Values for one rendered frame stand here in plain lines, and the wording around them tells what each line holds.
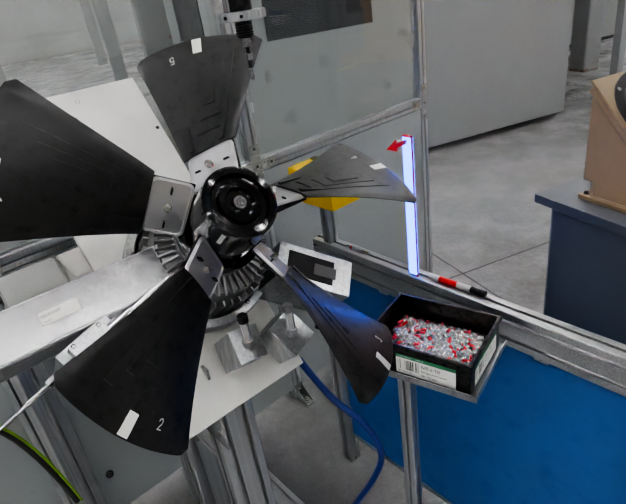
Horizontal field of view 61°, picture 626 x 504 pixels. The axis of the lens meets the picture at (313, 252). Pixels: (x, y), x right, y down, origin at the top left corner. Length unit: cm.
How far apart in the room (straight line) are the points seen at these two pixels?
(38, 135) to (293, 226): 122
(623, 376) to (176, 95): 91
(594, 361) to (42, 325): 92
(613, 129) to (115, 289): 97
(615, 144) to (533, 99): 418
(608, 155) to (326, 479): 132
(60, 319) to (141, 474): 117
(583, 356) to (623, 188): 35
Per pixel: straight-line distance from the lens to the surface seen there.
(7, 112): 84
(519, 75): 522
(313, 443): 207
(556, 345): 112
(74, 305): 88
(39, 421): 152
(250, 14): 82
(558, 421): 126
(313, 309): 81
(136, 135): 116
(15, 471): 179
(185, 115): 96
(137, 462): 195
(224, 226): 78
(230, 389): 101
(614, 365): 109
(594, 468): 129
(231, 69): 98
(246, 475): 127
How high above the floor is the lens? 151
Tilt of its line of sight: 27 degrees down
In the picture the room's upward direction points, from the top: 8 degrees counter-clockwise
